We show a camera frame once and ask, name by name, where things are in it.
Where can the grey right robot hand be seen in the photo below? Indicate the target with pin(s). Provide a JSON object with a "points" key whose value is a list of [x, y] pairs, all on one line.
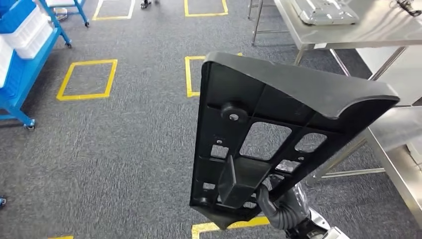
{"points": [[286, 214]]}

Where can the black plastic mounting plate part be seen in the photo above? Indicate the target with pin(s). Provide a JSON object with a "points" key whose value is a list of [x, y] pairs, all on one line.
{"points": [[296, 82]]}

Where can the stainless steel workbench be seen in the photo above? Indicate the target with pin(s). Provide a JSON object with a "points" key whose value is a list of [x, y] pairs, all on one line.
{"points": [[399, 158], [379, 29]]}

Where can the silver metal tray part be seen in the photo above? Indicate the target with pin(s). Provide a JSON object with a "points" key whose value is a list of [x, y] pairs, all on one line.
{"points": [[323, 13]]}

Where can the blue shelf rack on casters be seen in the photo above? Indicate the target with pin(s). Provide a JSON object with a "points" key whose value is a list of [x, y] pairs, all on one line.
{"points": [[19, 79]]}

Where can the yellow floor tape square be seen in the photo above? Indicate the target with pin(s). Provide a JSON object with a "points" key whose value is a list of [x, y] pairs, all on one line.
{"points": [[82, 96]]}

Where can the black tool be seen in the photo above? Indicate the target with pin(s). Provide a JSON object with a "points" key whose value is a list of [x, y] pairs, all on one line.
{"points": [[408, 7]]}

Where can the person's shoe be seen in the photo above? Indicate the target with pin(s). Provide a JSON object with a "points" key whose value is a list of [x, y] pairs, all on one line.
{"points": [[148, 3]]}

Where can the white plastic bin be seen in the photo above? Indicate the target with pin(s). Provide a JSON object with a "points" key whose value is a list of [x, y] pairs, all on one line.
{"points": [[36, 44], [6, 62], [26, 33]]}

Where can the blue plastic bin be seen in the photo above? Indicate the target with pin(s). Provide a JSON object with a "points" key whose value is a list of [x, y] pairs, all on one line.
{"points": [[16, 16]]}

